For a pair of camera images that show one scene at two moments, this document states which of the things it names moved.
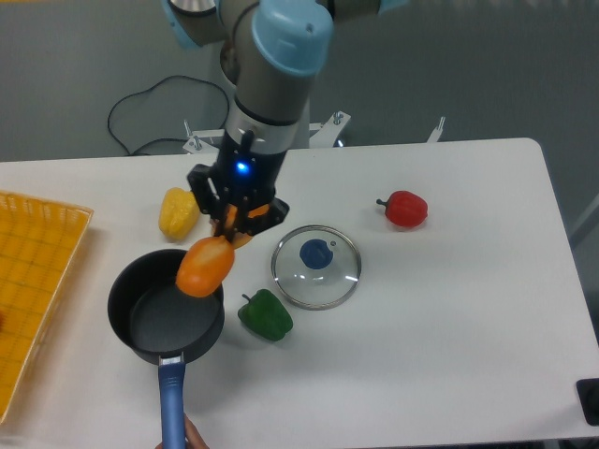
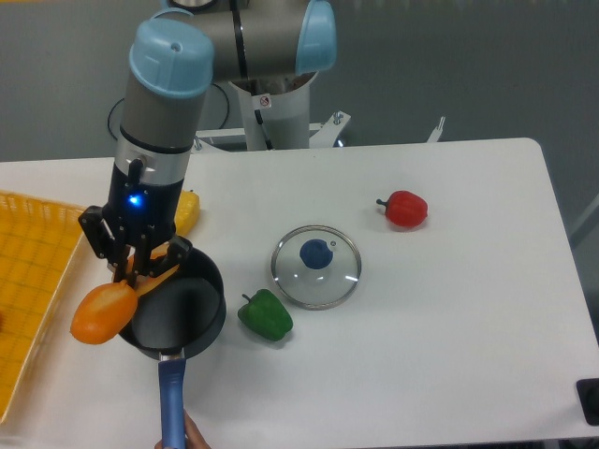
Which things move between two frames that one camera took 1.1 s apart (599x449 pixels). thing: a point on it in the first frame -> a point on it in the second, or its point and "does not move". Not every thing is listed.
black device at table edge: x=588 y=390 does not move
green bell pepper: x=266 y=313 does not move
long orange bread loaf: x=209 y=261 -> x=108 y=310
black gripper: x=248 y=177 -> x=146 y=210
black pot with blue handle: x=167 y=325 does not move
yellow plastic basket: x=39 y=240 does not move
